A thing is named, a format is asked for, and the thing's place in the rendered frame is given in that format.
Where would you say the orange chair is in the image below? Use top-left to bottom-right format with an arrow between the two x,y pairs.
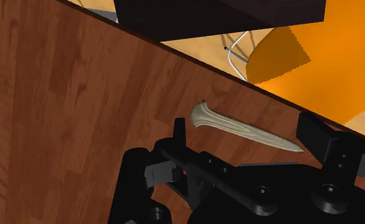
224,0 -> 365,122

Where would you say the beige wooden knife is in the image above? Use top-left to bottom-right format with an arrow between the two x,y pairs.
189,102 -> 305,153

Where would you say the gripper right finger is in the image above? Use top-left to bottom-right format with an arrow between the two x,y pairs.
296,111 -> 365,215

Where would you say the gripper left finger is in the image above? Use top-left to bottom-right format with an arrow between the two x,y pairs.
107,117 -> 279,224

